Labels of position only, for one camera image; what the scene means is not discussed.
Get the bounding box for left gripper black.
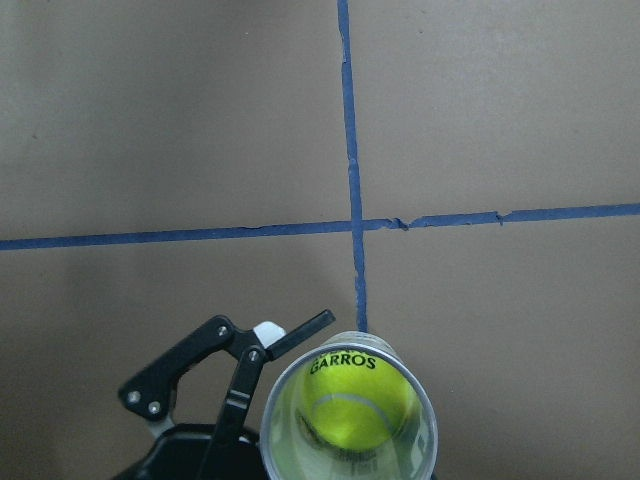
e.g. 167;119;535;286
117;310;335;480

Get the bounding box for clear tennis ball can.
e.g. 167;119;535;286
260;331;438;480

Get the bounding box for tennis ball Roland Garros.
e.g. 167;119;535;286
300;350;416;452

